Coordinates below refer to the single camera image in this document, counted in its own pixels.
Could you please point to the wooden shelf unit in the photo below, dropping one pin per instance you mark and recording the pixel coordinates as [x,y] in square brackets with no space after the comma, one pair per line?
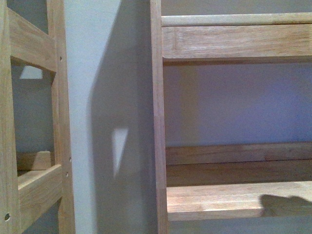
[35,154]
[232,94]

